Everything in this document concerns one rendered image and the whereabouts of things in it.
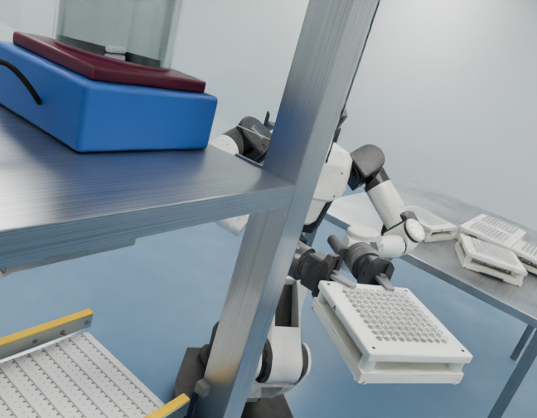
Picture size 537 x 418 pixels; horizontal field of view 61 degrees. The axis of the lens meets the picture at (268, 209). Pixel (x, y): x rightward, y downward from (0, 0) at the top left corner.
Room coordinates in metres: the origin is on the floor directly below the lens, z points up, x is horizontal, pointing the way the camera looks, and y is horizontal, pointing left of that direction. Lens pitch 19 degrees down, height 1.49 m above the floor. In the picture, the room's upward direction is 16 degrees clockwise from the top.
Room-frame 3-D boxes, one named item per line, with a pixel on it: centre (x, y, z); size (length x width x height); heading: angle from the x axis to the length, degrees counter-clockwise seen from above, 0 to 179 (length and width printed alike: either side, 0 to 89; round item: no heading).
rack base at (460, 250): (1.92, -0.99, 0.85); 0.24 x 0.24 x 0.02; 81
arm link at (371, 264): (1.10, -0.30, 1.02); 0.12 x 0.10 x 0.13; 15
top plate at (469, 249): (1.92, -0.99, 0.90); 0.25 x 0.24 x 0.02; 81
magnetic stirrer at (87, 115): (0.59, 0.25, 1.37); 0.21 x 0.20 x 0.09; 58
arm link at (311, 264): (1.01, -0.14, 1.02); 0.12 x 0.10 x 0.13; 55
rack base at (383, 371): (0.87, -0.32, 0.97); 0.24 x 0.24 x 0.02; 22
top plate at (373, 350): (0.87, -0.32, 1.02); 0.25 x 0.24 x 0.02; 112
